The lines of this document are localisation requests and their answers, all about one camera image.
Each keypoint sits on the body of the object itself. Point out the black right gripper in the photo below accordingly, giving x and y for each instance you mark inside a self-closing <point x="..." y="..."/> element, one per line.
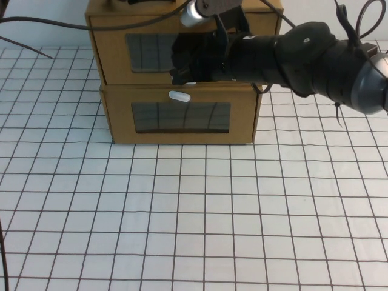
<point x="212" y="57"/>

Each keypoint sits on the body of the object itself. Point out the brown cardboard shoe box drawer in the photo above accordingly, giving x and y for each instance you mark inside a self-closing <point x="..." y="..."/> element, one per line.
<point x="118" y="121"/>
<point x="112" y="60"/>

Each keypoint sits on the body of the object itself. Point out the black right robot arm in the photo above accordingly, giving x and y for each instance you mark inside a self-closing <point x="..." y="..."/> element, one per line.
<point x="303" y="60"/>

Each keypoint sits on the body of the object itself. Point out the brown cardboard shoe box shell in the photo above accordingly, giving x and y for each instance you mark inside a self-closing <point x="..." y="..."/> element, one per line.
<point x="100" y="7"/>
<point x="212" y="86"/>

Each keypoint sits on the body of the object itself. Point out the wrist camera with silver lens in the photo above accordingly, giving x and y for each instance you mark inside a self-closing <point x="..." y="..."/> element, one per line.
<point x="194" y="15"/>

